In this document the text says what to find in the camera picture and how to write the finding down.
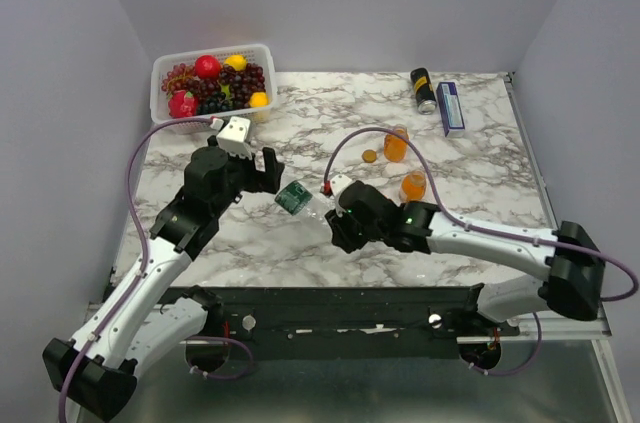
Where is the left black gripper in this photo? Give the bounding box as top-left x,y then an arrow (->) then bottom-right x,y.
209,136 -> 286,217

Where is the clear bottle green label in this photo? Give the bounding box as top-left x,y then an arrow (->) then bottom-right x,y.
275,180 -> 333,231

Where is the orange juice bottle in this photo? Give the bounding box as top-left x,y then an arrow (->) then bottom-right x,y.
383,125 -> 408,163
399,170 -> 427,202

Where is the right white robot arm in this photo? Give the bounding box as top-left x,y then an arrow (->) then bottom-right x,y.
323,176 -> 605,335

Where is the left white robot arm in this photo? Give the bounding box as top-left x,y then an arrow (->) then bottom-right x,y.
43,146 -> 284,422

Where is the yellow lemon front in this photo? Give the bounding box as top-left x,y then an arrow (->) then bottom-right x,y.
249,92 -> 269,108

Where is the yellow lemon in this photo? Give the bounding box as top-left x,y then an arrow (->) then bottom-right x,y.
224,54 -> 248,71
249,92 -> 269,108

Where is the black grape bunch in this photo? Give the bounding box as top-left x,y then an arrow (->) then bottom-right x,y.
197,92 -> 234,115

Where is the dark red grape bunch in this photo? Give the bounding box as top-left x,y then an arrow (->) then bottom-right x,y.
186,63 -> 265,110

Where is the pink dragon fruit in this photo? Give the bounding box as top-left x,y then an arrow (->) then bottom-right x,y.
168,90 -> 199,119

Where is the yellow lemon back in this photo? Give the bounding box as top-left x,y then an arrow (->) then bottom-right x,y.
224,54 -> 248,71

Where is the white plastic fruit basket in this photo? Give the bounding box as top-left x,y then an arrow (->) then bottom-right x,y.
149,44 -> 277,134

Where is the red apple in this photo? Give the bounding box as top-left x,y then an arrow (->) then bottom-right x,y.
194,55 -> 221,79

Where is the red grape bunch left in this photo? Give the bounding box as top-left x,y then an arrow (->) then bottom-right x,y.
161,63 -> 195,96

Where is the black drink can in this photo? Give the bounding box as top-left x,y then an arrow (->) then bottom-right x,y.
410,67 -> 437,114

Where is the blue white box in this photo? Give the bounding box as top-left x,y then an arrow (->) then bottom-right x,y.
436,81 -> 466,137

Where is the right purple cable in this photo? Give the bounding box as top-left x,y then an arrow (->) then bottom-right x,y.
323,127 -> 640,302

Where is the purple cable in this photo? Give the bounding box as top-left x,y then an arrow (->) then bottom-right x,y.
323,127 -> 640,302
58,116 -> 224,423

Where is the black aluminium base frame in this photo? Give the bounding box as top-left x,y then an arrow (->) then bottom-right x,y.
87,285 -> 614,362

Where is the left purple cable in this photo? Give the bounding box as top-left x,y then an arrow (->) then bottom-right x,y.
58,116 -> 224,423

